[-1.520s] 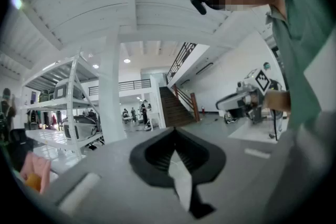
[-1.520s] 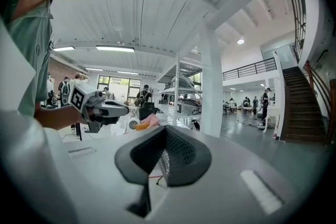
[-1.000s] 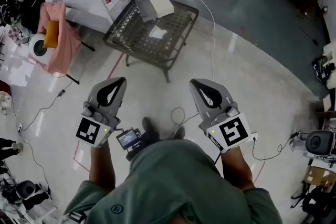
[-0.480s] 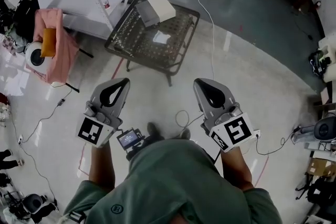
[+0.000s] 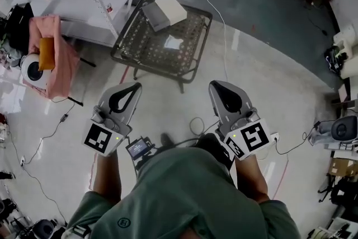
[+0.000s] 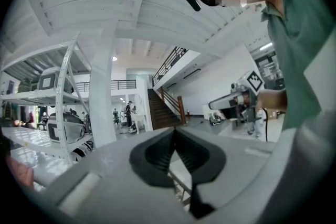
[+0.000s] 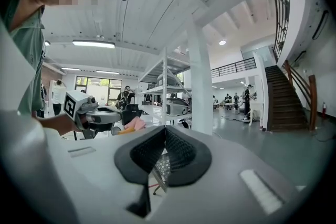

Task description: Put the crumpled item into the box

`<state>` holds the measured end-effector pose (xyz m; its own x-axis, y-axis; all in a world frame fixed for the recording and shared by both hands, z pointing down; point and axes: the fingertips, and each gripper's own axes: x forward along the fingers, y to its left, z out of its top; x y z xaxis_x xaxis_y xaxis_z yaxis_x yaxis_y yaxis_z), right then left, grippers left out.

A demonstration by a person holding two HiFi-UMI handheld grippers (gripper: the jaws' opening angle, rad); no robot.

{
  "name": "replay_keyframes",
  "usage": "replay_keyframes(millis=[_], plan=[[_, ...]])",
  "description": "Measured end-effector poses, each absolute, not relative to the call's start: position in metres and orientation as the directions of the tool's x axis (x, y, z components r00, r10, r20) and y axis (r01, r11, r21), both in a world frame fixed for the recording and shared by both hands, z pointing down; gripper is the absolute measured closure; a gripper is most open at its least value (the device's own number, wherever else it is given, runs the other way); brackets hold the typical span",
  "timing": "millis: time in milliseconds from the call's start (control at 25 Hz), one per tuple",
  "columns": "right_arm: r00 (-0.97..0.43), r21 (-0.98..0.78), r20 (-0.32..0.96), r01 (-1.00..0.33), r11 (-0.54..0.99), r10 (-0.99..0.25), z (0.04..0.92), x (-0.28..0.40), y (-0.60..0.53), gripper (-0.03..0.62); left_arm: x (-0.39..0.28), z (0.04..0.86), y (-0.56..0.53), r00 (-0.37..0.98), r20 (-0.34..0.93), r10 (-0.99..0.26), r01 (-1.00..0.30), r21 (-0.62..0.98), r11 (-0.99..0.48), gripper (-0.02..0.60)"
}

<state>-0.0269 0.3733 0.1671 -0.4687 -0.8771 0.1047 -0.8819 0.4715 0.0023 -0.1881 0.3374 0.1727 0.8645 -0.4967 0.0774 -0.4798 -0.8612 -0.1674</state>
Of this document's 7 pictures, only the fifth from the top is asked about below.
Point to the black bag with green items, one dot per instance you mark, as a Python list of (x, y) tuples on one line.
[(334, 58)]

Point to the black stand base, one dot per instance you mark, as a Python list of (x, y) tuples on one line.
[(88, 62)]

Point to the clear plastic bag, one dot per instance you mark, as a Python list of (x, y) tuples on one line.
[(173, 42)]

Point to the person's green shirt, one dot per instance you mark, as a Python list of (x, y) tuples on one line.
[(179, 190)]

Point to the small black screen device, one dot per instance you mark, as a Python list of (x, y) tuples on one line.
[(137, 147)]

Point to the white box lid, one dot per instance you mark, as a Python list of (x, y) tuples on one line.
[(172, 9)]

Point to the grey box tray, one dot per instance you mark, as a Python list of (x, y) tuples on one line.
[(156, 18)]

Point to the dark grey round robot head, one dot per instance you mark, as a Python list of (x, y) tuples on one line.
[(342, 128)]

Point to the red labelled can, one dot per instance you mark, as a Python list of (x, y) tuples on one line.
[(109, 8)]

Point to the white foam seat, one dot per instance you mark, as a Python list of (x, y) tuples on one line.
[(349, 39)]

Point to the person's left forearm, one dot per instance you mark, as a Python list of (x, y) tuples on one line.
[(107, 176)]

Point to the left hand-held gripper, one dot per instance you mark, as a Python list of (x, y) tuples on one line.
[(102, 138)]

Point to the person's black shoe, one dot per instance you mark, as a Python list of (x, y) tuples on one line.
[(167, 140)]

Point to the black power adapter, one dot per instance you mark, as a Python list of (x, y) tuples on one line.
[(64, 118)]

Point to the person's black trousers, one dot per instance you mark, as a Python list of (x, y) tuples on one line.
[(215, 148)]

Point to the dark woven glass-top table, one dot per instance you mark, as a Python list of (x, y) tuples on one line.
[(156, 58)]

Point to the orange cushion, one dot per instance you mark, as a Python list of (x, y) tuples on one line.
[(47, 53)]

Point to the black backpack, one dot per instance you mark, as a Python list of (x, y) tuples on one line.
[(344, 191)]

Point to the pink cloth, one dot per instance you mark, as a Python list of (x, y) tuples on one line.
[(63, 64)]

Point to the person's right forearm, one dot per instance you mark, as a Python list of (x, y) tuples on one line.
[(249, 179)]

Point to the white power strip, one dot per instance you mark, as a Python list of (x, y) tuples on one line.
[(275, 137)]

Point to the cardboard box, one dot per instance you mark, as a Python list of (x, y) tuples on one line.
[(342, 166)]

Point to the white round robot head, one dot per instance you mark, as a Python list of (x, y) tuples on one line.
[(30, 70)]

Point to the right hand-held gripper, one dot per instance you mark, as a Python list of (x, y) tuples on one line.
[(253, 137)]

